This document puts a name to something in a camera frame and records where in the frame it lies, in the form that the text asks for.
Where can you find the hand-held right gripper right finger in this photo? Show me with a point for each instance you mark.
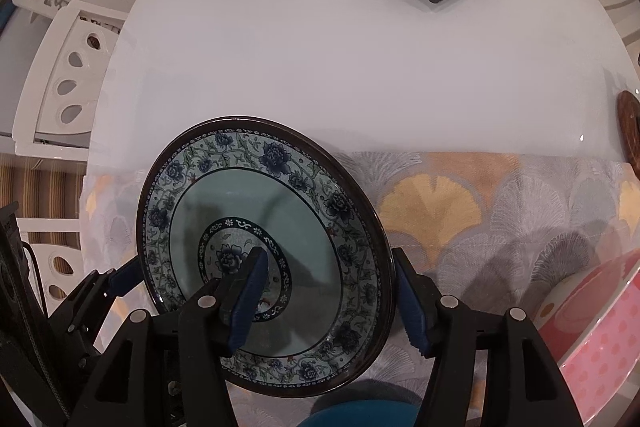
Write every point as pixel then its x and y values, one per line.
pixel 412 307

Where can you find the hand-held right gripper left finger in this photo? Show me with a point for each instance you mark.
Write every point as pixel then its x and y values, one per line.
pixel 247 302

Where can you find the brown round coaster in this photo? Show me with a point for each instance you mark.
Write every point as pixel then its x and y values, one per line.
pixel 631 132

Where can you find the blue steel bowl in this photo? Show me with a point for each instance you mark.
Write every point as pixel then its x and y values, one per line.
pixel 360 414

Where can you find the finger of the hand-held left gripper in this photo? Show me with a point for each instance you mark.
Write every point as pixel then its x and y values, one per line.
pixel 122 279

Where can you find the blue floral ceramic plate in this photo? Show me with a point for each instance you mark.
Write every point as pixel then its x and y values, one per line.
pixel 300 227

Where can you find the pink dotted bowl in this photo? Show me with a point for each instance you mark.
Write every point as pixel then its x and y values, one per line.
pixel 600 337

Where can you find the fan pattern tablecloth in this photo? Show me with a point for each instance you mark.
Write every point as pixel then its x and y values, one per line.
pixel 475 217

